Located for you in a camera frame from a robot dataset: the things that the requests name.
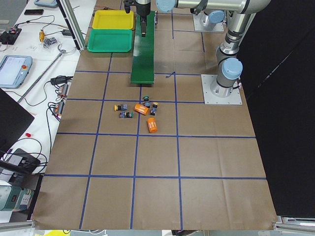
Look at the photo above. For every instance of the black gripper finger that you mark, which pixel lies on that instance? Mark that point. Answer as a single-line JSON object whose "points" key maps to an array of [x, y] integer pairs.
{"points": [[143, 25], [127, 8]]}

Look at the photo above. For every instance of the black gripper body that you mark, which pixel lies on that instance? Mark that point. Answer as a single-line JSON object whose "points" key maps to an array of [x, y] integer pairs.
{"points": [[142, 10]]}

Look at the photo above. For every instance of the green push button switch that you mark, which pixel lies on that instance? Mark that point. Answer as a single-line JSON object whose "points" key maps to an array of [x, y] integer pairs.
{"points": [[146, 101], [126, 115]]}

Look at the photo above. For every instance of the orange 4680 cylinder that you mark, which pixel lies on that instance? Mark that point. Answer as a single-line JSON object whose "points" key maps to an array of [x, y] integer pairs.
{"points": [[141, 109], [152, 125]]}

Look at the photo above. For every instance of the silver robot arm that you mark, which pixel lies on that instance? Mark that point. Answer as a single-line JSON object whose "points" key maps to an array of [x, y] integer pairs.
{"points": [[230, 68], [167, 5]]}

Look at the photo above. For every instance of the yellow plastic tray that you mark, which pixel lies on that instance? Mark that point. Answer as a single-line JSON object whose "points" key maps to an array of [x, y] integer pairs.
{"points": [[113, 19]]}

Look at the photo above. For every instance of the green plastic tray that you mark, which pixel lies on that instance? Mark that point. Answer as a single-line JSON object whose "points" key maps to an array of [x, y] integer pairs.
{"points": [[110, 41]]}

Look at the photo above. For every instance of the green conveyor belt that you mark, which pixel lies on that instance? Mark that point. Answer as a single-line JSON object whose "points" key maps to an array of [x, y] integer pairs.
{"points": [[142, 71]]}

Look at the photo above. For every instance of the blue teach pendant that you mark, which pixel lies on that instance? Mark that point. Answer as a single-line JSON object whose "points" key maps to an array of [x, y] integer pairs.
{"points": [[46, 3], [13, 70]]}

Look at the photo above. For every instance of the long metal rod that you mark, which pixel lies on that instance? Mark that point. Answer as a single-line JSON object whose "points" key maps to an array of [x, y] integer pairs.
{"points": [[61, 52]]}

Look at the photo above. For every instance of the brass connector part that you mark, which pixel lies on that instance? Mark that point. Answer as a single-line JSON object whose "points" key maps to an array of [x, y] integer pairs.
{"points": [[41, 35]]}

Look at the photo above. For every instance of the black smartphone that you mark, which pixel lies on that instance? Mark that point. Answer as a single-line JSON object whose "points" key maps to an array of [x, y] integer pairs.
{"points": [[33, 12]]}

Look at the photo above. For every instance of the black monitor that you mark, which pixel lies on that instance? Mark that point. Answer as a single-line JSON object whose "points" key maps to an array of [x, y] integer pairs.
{"points": [[14, 121]]}

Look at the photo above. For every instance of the black power adapter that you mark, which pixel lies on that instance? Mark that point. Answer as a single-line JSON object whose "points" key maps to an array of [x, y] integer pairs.
{"points": [[21, 162]]}

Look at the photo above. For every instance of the aluminium frame post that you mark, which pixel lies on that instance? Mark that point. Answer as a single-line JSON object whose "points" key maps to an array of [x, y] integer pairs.
{"points": [[71, 21]]}

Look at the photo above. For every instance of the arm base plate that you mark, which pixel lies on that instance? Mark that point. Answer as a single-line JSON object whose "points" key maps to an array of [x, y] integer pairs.
{"points": [[214, 94], [209, 24]]}

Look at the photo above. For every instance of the yellow push button switch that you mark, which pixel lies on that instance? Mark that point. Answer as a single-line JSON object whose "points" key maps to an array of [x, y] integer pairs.
{"points": [[121, 107], [154, 107]]}

